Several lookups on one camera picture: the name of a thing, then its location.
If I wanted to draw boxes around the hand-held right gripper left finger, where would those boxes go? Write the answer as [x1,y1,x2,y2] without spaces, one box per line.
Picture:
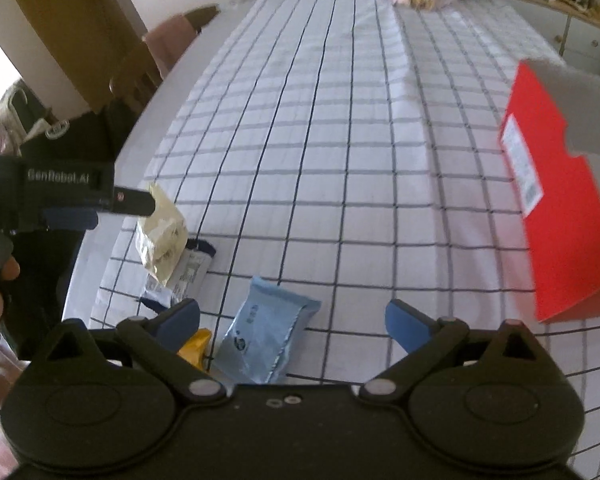
[41,299,230,404]

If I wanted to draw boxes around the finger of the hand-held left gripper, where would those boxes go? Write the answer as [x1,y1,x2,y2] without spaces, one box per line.
[42,209,100,231]
[111,186,157,215]

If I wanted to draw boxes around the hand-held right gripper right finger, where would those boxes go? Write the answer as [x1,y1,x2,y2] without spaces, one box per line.
[358,299,556,404]

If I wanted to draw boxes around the cream snack packet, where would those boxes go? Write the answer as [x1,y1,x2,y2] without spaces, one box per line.
[134,182,188,283]

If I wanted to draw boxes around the light blue snack packet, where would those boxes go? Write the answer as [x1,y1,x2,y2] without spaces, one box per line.
[214,276,322,385]

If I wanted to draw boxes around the red cardboard box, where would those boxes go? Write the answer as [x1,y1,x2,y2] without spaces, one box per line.
[497,57,600,323]

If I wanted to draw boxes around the yellow snack packet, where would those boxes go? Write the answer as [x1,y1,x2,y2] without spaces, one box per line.
[177,328,213,372]

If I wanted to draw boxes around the white blue snack packet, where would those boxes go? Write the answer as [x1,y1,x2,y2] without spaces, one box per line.
[140,237,217,311]

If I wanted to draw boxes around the black bag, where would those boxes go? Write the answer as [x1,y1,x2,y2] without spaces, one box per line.
[20,102,141,361]

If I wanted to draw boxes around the pile of clothes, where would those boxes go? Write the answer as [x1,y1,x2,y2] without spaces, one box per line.
[0,77,56,157]

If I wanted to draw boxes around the wooden chair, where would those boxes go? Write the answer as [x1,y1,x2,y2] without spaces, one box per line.
[109,4,220,116]

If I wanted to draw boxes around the brown wooden door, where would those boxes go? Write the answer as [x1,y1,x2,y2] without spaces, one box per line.
[0,0,151,116]

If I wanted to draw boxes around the pink cloth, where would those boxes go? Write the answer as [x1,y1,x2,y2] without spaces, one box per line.
[144,14,196,78]

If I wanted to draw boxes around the white black checked tablecloth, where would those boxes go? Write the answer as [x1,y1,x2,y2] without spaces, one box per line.
[87,0,600,413]

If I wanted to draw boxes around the white cabinet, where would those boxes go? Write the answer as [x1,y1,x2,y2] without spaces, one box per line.
[472,0,600,78]

